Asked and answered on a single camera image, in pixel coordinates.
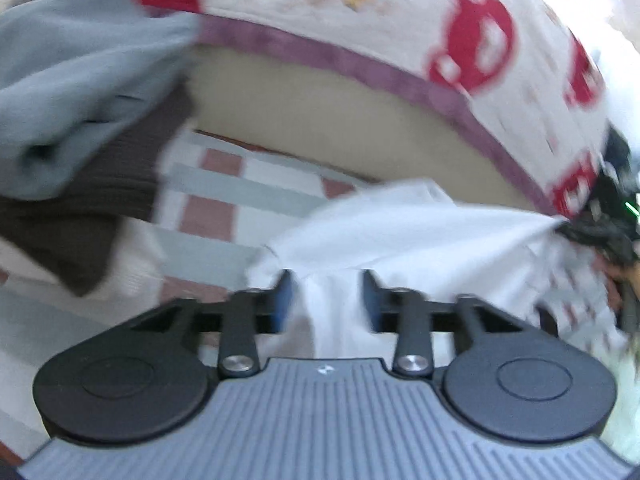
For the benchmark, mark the patterned white cloth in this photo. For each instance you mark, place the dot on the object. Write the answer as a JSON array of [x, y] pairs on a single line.
[[575, 290]]

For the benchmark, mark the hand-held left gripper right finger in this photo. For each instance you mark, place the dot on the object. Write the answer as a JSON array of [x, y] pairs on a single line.
[[371, 305]]

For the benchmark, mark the checked cartoon rug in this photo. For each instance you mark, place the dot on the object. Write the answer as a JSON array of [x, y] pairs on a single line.
[[210, 205]]

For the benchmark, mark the person's right hand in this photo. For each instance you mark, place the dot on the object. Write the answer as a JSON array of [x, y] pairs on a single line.
[[614, 280]]

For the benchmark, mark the white quilt with red bears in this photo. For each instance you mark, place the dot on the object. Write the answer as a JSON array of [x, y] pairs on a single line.
[[350, 10]]

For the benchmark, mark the grey folded garment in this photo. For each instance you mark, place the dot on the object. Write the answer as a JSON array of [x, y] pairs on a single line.
[[75, 85]]

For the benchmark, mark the white t-shirt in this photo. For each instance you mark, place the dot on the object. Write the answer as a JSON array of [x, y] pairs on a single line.
[[425, 240]]

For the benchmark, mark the cream folded garment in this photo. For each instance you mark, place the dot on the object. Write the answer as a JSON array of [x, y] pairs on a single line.
[[137, 260]]

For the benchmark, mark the dark brown knit garment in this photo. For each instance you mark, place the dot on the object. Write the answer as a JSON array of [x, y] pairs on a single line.
[[100, 185]]

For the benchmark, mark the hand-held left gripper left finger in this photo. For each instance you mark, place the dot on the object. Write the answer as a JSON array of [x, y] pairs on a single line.
[[282, 305]]

